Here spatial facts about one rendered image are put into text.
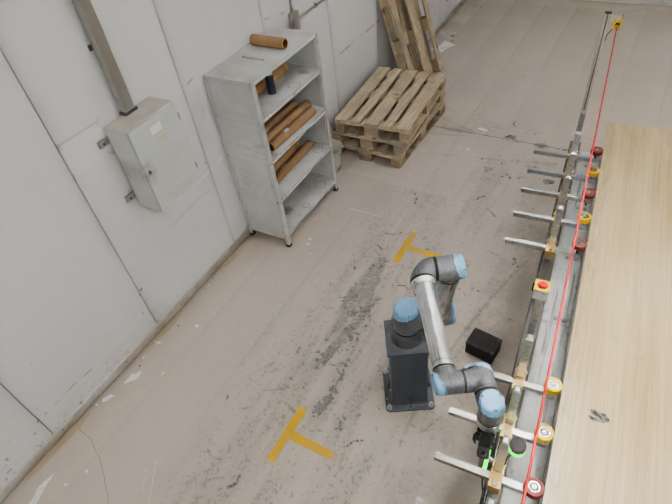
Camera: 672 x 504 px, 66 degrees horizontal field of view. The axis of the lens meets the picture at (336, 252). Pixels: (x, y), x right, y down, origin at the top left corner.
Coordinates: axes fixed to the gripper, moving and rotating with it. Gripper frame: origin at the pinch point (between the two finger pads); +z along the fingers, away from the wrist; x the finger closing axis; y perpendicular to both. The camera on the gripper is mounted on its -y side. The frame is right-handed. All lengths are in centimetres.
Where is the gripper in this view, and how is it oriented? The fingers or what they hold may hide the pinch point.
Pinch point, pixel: (482, 450)
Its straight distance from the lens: 232.1
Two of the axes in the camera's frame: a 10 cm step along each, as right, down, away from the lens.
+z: 1.1, 7.0, 7.0
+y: 4.1, -6.8, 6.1
